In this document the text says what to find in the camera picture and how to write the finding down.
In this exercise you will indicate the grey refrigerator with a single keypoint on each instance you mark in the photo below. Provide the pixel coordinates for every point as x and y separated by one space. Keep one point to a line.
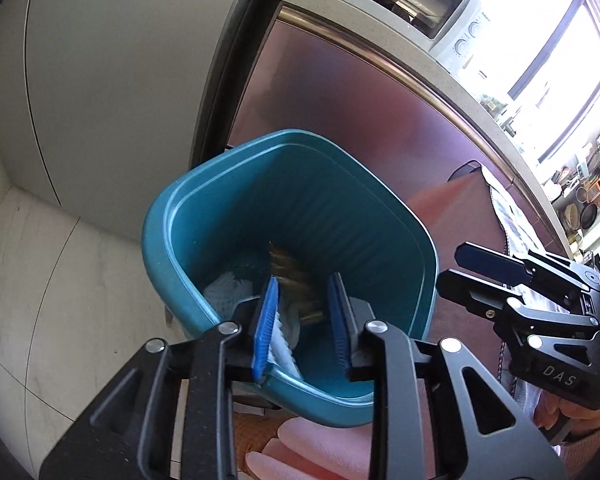
105 60

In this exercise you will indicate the black frying pan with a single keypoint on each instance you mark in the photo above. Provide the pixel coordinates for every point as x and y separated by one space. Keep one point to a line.
587 216

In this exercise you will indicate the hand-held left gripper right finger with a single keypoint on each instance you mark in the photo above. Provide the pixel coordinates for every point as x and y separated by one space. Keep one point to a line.
336 320

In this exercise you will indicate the white microwave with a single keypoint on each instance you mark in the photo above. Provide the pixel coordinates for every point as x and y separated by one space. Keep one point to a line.
467 35

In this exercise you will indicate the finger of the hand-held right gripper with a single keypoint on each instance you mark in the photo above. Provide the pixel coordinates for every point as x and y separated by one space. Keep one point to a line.
475 292
490 262

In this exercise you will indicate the brown woven mat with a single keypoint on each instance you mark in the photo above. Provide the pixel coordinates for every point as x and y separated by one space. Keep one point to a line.
260 435

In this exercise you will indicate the gold brown snack wrapper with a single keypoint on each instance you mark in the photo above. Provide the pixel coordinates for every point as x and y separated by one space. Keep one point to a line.
292 280

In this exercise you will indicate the white tissue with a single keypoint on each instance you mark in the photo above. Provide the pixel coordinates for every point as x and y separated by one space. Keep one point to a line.
227 292

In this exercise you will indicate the pink kitchen base cabinet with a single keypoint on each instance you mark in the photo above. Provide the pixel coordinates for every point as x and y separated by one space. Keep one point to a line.
330 85

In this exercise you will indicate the teal plastic bin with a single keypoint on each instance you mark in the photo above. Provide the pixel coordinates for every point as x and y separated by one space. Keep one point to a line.
230 200

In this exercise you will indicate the person's right hand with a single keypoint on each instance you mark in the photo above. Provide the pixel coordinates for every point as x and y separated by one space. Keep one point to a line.
550 412

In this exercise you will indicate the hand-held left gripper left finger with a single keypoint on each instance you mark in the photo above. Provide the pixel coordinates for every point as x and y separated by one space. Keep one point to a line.
265 330

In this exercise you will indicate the kitchen window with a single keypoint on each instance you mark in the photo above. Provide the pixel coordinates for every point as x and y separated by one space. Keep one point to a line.
530 0

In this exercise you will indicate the purple checked cloth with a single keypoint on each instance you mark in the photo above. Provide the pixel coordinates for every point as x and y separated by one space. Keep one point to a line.
515 220

